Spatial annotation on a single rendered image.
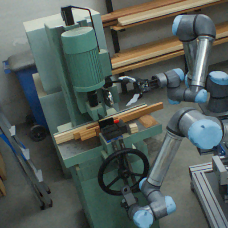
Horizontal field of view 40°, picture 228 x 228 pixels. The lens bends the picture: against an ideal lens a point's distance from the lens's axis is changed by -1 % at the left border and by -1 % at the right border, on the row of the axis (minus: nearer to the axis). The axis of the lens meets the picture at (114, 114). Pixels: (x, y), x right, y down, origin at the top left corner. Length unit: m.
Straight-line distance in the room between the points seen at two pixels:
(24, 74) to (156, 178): 2.31
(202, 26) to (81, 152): 0.94
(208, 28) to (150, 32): 2.62
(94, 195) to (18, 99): 2.50
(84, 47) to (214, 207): 1.35
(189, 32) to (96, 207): 1.16
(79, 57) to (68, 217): 1.49
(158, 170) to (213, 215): 0.88
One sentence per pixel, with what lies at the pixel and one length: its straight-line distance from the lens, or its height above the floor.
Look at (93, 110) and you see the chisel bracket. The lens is 1.78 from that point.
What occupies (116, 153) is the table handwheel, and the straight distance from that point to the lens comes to 1.59.
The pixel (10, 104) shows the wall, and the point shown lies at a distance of 4.22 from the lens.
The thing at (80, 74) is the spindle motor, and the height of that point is 1.30.
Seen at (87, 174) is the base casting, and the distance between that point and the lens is 1.84.
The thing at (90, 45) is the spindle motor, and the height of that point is 1.44.
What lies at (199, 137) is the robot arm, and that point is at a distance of 1.24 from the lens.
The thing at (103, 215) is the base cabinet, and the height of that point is 0.40.
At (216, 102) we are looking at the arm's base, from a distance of 2.08.
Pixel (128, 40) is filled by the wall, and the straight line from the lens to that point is 4.27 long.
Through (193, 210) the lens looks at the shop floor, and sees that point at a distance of 2.56.
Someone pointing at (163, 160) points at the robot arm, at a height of 0.99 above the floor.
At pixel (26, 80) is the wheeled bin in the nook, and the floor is 0.76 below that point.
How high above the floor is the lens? 1.87
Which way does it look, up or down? 28 degrees down
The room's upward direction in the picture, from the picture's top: 12 degrees counter-clockwise
